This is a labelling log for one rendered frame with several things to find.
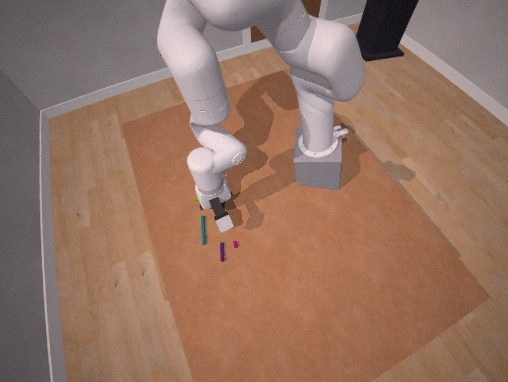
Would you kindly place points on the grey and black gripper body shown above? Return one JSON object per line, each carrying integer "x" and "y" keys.
{"x": 224, "y": 194}

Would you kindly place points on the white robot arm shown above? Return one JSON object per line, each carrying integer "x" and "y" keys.
{"x": 325, "y": 48}

